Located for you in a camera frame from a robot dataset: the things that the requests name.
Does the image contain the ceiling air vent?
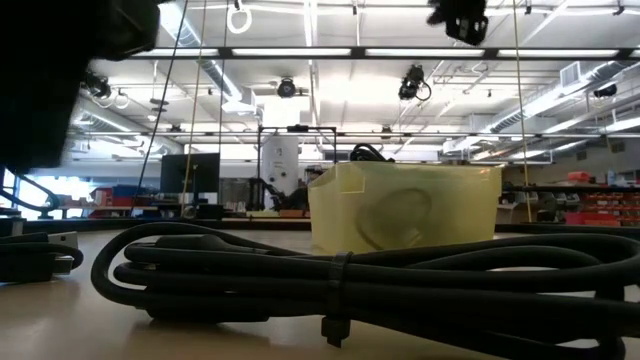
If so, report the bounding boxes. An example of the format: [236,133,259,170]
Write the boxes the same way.
[559,60,582,89]

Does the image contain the black hanging cable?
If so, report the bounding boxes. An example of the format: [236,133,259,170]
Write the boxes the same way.
[137,0,190,189]

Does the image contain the black aluminium table frame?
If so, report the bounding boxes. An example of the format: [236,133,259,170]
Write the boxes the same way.
[0,215,640,236]

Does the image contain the white cylindrical tank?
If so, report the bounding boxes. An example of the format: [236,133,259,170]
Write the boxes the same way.
[260,135,300,201]

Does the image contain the white hanging ring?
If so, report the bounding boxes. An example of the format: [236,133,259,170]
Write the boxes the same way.
[226,2,253,35]

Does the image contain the tan hanging rope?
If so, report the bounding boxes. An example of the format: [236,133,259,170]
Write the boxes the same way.
[180,0,209,214]

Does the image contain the translucent yellow plastic bin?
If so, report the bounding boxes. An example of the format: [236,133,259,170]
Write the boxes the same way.
[307,160,503,255]

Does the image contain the black curved arm cable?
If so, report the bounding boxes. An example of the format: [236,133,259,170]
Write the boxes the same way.
[0,172,61,217]

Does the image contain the overhead light bar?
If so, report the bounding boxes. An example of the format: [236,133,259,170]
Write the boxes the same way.
[132,46,640,61]

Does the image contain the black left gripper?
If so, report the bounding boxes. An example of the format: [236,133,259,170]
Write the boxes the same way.
[426,0,490,47]

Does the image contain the black background rig frame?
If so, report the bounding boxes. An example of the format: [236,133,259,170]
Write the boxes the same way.
[256,124,338,211]

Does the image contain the black background monitor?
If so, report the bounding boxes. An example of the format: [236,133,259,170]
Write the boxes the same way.
[159,152,221,206]

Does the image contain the person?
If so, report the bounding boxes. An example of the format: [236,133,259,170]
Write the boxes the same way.
[287,167,324,211]

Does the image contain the round black ceiling camera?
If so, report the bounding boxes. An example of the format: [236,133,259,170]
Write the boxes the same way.
[276,76,299,99]

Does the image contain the blue and red crates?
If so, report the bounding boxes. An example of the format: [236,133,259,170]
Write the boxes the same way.
[88,183,161,207]

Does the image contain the shelf with red bins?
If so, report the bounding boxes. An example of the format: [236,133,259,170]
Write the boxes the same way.
[492,169,640,226]

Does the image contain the black plug with white cable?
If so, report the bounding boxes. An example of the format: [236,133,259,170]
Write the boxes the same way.
[0,230,85,285]

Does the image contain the black camera with looped cable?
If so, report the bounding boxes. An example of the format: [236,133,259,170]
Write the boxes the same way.
[397,63,433,103]

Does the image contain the black ceiling camera with wires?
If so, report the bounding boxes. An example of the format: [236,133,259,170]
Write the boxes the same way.
[82,72,114,100]

